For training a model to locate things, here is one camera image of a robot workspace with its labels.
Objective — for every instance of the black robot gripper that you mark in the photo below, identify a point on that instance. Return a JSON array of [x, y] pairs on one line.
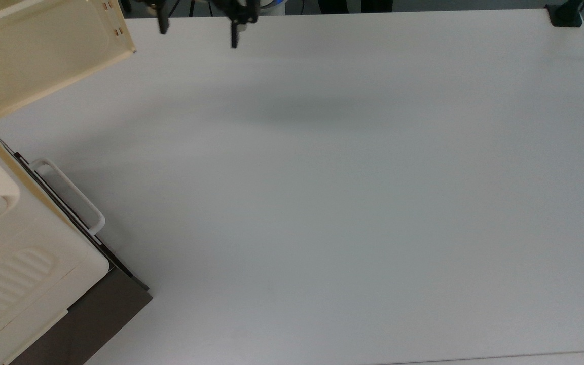
[[231, 7]]

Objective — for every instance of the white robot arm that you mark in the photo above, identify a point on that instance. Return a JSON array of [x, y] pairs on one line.
[[273, 6]]

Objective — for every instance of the cream plastic cabinet door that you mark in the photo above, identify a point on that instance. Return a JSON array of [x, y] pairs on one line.
[[38, 56]]

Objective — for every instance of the cream plastic cabinet body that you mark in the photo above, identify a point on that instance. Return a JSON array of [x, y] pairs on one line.
[[23, 263]]

